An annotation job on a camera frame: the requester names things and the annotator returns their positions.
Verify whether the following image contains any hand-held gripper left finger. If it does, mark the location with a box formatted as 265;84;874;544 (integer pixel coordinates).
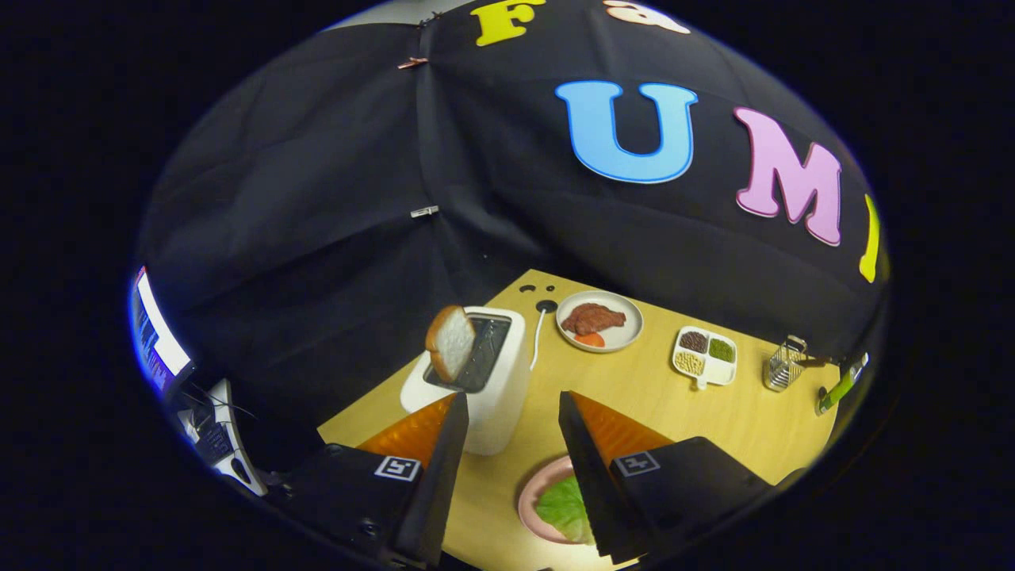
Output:
266;391;470;570

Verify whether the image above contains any green lettuce leaf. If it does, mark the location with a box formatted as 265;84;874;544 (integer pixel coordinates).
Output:
535;474;596;545

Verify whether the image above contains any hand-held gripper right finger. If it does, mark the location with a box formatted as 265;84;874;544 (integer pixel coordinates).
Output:
557;389;806;565

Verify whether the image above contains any toasted bread slice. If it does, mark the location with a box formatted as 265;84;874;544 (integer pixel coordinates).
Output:
425;305;477;385

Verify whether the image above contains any white toaster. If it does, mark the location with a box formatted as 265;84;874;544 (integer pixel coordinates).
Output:
399;306;530;457

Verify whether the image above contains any brown meat patty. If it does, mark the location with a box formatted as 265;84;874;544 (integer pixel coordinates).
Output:
561;302;627;336

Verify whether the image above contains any computer monitor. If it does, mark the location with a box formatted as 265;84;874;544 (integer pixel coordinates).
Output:
129;266;197;401

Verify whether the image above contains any white side desk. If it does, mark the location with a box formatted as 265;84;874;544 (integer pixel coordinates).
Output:
176;379;269;498

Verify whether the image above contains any white divided seasoning dish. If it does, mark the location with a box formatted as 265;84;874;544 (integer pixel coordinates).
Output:
671;325;738;391

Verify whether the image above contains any round white plate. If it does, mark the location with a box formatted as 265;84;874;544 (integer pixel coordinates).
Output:
555;290;645;354

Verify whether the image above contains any black backdrop cloth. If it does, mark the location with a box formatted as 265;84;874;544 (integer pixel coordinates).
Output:
135;0;891;469

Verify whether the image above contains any green plastic bottle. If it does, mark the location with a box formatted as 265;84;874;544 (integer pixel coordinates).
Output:
815;352;870;416

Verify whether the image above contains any metal wire basket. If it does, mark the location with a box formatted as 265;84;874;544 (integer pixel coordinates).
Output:
763;335;833;393

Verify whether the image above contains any black keyboard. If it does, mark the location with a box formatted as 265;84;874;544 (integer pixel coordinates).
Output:
196;416;235;465

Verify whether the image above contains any white toaster cable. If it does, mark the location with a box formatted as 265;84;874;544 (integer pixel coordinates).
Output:
529;308;550;372

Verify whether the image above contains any pink round plate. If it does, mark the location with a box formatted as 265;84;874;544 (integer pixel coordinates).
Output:
517;454;596;546

